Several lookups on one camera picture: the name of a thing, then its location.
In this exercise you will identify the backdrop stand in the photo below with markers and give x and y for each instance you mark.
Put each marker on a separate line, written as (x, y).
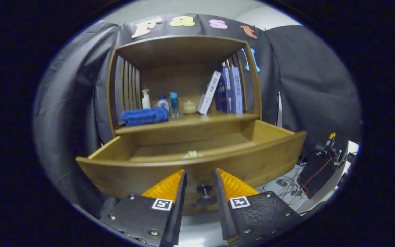
(279, 109)

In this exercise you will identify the white bottle with blue cap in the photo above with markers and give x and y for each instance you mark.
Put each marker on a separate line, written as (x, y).
(163, 104)

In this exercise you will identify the wooden countertop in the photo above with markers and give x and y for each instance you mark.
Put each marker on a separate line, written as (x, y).
(197, 120)

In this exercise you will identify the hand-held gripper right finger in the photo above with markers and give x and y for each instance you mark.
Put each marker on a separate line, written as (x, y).
(223, 212)

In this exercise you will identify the clear blue bottle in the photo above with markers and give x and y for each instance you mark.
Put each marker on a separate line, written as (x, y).
(174, 104)

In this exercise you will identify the black and orange device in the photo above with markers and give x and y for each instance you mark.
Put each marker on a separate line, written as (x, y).
(331, 145)

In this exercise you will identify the pale lilac book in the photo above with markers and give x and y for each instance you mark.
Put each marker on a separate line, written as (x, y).
(237, 91)

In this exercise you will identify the blue folded towel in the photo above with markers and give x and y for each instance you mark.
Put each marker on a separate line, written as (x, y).
(144, 116)

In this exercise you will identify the white pump bottle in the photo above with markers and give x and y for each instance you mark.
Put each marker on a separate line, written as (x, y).
(146, 102)

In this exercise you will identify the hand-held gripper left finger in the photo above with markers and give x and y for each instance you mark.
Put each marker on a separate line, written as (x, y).
(178, 212)

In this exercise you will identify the wooden cabinet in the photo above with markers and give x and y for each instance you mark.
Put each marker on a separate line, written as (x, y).
(183, 75)

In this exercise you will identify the cream brush with white pad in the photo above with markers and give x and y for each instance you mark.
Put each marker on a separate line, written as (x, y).
(192, 154)

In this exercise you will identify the white book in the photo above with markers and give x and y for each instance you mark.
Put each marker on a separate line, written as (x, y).
(208, 94)

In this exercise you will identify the dark blue book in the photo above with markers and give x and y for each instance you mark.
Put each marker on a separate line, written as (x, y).
(225, 92)

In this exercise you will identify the cream lidded teacup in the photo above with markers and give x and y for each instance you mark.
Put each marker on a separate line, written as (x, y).
(189, 107)

